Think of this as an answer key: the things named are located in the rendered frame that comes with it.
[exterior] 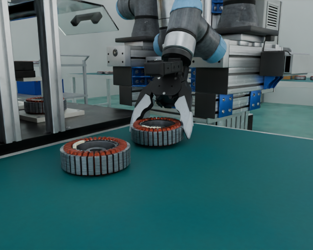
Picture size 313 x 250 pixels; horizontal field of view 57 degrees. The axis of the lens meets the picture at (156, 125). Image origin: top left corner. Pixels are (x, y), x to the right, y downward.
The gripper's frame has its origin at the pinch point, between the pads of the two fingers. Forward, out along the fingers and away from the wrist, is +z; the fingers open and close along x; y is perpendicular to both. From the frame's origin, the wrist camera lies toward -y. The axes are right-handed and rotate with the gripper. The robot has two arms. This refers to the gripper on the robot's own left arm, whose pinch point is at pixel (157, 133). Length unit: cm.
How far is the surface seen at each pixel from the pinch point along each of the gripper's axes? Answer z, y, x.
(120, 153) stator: 8.0, -16.4, -2.0
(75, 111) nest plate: -5.9, 7.7, 29.3
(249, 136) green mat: -4.9, 12.4, -17.4
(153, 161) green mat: 7.3, -8.9, -4.3
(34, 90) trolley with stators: -84, 180, 244
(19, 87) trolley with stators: -90, 185, 275
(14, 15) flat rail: -19.3, -16.9, 32.6
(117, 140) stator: 5.3, -12.7, 1.4
